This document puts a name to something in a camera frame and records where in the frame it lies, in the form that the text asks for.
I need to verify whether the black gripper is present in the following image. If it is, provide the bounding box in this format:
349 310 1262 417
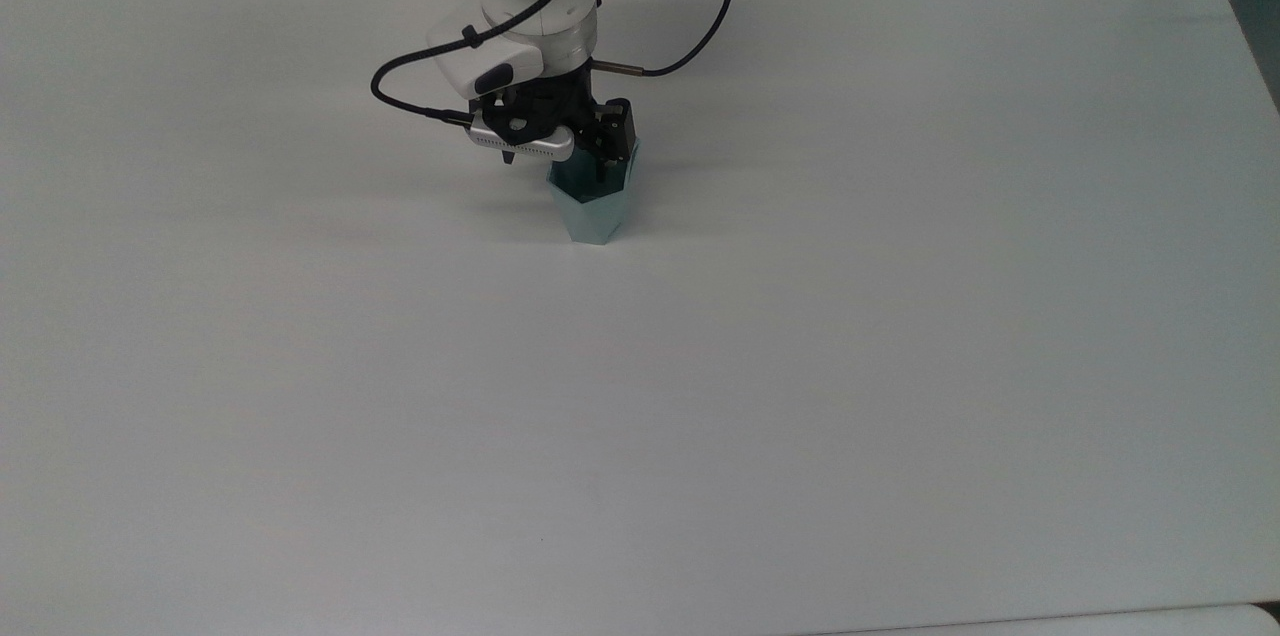
482 62 638 185

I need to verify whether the silver camera bar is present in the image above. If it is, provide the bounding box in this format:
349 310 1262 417
468 121 577 163

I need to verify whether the teal faceted cup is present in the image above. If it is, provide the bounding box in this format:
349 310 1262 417
547 140 641 246

